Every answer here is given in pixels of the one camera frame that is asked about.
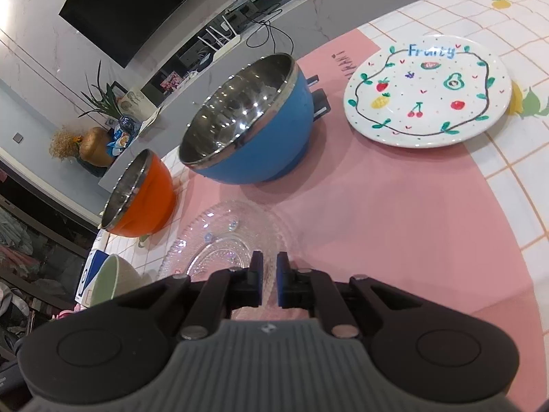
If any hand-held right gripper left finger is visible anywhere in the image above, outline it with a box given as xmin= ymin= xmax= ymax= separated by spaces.
xmin=141 ymin=251 xmax=264 ymax=340

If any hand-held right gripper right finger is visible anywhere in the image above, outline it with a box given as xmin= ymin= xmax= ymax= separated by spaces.
xmin=277 ymin=252 xmax=413 ymax=338

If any clear glass plate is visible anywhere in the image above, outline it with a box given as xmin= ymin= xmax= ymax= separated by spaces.
xmin=156 ymin=199 xmax=296 ymax=310

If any stainless steel bowl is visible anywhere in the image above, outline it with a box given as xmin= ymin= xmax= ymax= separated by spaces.
xmin=101 ymin=148 xmax=177 ymax=238

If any white fruit print plate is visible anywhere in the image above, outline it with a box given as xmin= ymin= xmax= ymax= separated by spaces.
xmin=343 ymin=34 xmax=513 ymax=149

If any pink and lemon print tablecloth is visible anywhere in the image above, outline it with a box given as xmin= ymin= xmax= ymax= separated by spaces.
xmin=88 ymin=0 xmax=549 ymax=412

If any green ceramic bowl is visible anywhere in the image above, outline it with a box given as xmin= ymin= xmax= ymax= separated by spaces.
xmin=86 ymin=253 xmax=153 ymax=308

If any blue and white box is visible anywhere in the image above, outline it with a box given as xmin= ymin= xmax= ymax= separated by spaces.
xmin=75 ymin=249 xmax=108 ymax=305

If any blue snack packet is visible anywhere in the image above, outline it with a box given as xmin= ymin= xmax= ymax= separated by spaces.
xmin=106 ymin=116 xmax=142 ymax=155

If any gold vase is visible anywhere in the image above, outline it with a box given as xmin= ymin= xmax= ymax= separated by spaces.
xmin=78 ymin=126 xmax=116 ymax=167

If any pile of clothes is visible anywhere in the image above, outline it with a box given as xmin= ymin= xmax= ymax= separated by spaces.
xmin=0 ymin=199 xmax=86 ymax=353

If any white router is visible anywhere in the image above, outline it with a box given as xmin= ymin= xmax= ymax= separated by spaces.
xmin=198 ymin=11 xmax=245 ymax=61

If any dried flower bunch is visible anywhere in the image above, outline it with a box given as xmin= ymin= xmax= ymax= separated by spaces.
xmin=48 ymin=125 xmax=82 ymax=161

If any spiky potted plant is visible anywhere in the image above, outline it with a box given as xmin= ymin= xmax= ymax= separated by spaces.
xmin=77 ymin=60 xmax=129 ymax=119

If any black television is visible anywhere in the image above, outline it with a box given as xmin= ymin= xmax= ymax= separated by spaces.
xmin=58 ymin=0 xmax=228 ymax=68

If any black cable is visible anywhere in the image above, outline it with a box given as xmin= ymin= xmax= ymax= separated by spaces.
xmin=246 ymin=6 xmax=296 ymax=58

